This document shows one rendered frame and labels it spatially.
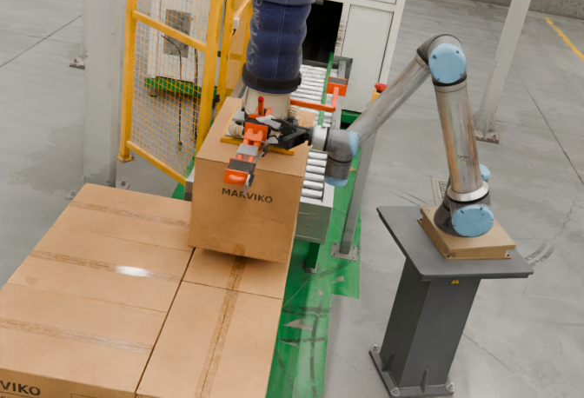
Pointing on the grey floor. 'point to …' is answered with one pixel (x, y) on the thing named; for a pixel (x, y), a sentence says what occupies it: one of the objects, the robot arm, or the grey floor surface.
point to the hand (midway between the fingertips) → (257, 129)
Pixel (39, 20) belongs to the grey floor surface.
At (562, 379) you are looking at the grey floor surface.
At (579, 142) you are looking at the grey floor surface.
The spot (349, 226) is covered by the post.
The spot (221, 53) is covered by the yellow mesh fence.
